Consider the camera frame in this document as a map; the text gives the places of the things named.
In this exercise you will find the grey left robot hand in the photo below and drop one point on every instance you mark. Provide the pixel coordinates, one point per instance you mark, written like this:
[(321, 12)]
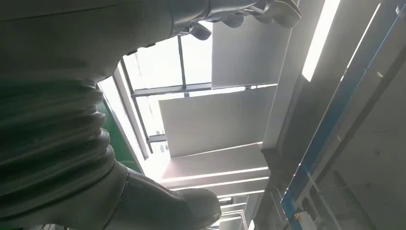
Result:
[(79, 38)]

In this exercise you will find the white roller blind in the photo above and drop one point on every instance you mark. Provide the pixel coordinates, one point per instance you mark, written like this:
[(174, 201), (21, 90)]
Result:
[(215, 120), (247, 54)]

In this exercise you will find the long ceiling light panel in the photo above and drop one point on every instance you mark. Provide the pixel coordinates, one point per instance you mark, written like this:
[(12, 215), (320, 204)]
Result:
[(320, 38)]

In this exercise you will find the blue ceiling trim strip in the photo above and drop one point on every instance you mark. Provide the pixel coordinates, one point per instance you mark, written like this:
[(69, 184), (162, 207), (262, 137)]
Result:
[(295, 190)]

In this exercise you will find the window with grey frame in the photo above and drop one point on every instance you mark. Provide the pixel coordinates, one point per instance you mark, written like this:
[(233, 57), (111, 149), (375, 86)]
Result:
[(158, 63)]

